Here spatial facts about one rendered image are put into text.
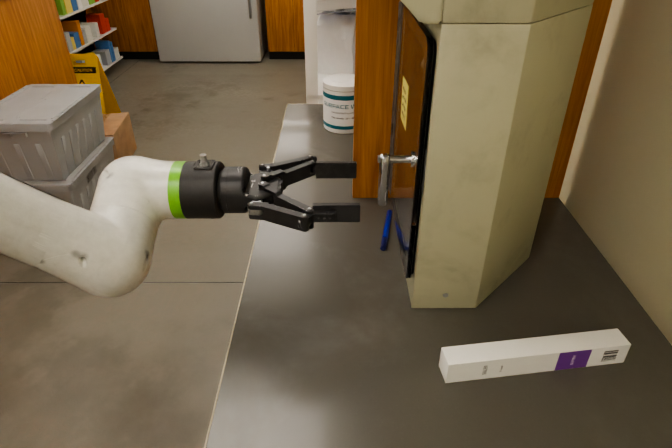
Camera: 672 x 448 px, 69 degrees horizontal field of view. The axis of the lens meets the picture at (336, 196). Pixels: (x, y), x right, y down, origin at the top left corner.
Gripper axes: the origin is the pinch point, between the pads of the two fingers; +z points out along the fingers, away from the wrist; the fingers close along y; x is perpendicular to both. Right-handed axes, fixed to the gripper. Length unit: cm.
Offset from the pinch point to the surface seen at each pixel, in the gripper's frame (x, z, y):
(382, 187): -1.0, 4.9, -1.1
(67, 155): 71, -139, 158
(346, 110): 13, 1, 69
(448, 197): -1.8, 14.3, -5.6
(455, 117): -14.5, 13.7, -5.6
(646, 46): -17, 54, 22
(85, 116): 60, -138, 184
